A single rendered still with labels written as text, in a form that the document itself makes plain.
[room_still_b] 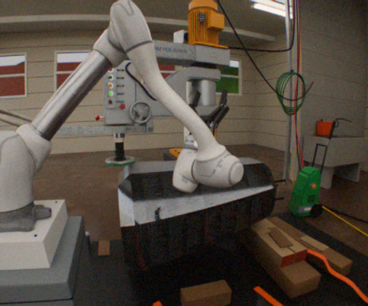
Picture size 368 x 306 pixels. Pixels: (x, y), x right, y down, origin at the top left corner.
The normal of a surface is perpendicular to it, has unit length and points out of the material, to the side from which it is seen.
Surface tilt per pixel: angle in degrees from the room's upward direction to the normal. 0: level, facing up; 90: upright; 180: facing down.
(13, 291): 90
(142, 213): 45
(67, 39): 90
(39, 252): 90
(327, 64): 90
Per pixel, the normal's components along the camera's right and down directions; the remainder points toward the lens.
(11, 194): 0.80, 0.13
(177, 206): 0.22, -0.59
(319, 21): 0.30, 0.17
